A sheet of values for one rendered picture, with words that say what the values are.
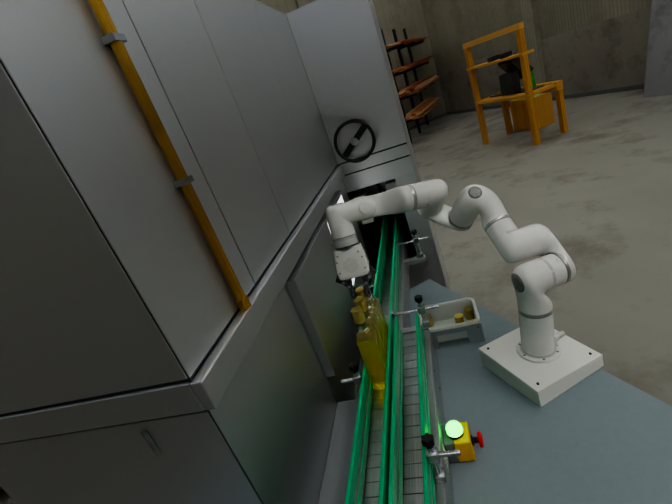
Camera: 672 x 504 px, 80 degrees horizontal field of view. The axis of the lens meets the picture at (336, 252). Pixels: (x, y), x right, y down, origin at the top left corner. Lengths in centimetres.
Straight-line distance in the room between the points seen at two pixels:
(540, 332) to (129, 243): 111
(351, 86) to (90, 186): 161
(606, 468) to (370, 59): 176
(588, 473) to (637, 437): 16
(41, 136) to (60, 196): 8
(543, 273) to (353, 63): 133
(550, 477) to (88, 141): 118
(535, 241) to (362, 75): 119
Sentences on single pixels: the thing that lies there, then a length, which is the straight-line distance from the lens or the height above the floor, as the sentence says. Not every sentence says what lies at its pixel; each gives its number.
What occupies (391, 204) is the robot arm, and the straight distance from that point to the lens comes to 133.
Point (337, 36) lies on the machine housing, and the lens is 211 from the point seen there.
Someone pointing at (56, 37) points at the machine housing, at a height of 193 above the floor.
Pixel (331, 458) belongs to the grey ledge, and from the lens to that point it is 120.
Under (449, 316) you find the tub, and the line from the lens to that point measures 172.
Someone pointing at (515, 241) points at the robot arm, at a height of 118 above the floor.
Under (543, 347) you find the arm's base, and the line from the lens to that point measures 139.
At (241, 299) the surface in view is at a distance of 86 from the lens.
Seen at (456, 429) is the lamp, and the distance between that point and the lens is 119.
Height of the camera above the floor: 173
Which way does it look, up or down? 20 degrees down
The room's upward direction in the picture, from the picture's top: 20 degrees counter-clockwise
